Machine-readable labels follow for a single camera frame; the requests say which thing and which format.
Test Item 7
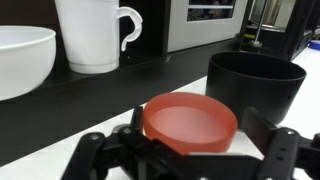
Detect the white toy kitchen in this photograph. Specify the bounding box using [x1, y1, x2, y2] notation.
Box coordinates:
[0, 0, 250, 168]

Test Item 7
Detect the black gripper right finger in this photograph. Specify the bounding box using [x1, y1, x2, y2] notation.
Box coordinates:
[240, 107, 320, 180]

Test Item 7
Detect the pink translucent cup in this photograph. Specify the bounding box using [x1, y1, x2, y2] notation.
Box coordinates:
[142, 91, 239, 157]

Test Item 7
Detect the white bowl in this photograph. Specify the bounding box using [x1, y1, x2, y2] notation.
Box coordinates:
[0, 25, 57, 102]

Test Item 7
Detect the black metal rack frame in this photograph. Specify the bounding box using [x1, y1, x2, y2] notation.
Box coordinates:
[238, 0, 320, 63]

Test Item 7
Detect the black pot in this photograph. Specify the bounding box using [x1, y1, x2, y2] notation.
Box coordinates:
[205, 50, 308, 126]

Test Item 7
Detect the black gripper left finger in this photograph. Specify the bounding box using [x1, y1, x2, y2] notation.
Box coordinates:
[61, 105, 188, 180]

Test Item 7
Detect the white mug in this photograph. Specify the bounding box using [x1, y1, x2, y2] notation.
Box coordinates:
[53, 0, 144, 75]

